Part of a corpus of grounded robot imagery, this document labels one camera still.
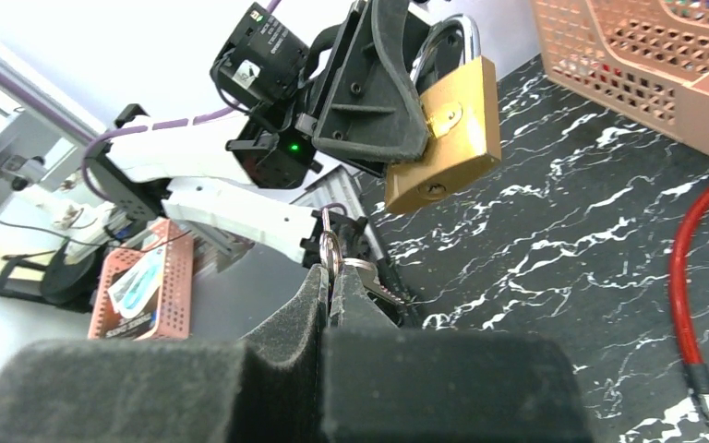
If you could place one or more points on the orange plastic file rack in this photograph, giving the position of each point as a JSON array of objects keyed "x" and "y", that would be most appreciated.
[{"x": 647, "y": 60}]

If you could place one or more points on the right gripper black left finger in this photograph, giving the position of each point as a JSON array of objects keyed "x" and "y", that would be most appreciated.
[{"x": 260, "y": 388}]

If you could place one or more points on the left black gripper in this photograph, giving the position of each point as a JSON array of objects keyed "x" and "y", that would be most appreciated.
[{"x": 363, "y": 80}]

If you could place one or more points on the pink basket with book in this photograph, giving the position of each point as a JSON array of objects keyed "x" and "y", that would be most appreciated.
[{"x": 146, "y": 293}]

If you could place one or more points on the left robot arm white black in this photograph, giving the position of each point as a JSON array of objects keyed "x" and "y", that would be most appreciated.
[{"x": 189, "y": 170}]

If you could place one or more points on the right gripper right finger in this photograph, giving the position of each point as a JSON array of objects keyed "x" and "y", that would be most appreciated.
[{"x": 380, "y": 383}]

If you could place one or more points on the brass padlock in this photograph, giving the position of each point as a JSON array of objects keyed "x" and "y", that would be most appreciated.
[{"x": 458, "y": 92}]

